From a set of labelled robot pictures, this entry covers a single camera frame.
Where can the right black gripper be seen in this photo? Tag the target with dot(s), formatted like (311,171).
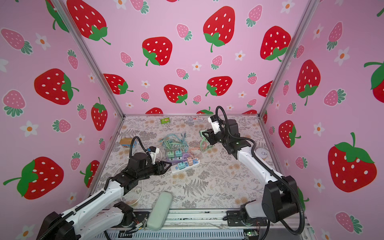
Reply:
(211,137)

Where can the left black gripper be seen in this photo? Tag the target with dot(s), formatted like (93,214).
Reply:
(160,168)

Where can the white blue power strip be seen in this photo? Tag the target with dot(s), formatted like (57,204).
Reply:
(175,170)

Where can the teal charger plug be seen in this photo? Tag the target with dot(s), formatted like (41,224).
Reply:
(181,165)
(178,154)

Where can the pink charger plug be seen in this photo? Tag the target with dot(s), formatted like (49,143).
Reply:
(191,162)

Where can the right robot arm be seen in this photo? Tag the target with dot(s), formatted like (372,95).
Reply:
(280,201)

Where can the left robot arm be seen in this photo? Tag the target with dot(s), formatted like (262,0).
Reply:
(83,222)

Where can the purple power strip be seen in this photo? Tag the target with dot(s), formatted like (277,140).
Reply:
(177,160)

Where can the yellow tape roll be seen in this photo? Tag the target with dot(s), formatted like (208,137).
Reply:
(262,153)

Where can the pale green oblong case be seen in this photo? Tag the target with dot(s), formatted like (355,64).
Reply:
(160,211)

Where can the green snack packet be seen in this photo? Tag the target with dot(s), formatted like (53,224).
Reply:
(165,120)

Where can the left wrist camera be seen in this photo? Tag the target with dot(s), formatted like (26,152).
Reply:
(153,152)

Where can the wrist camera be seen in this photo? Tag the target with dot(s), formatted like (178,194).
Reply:
(215,123)
(153,152)

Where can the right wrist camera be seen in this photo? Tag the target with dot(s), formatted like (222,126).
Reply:
(215,123)

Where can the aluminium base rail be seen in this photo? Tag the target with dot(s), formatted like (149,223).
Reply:
(183,225)

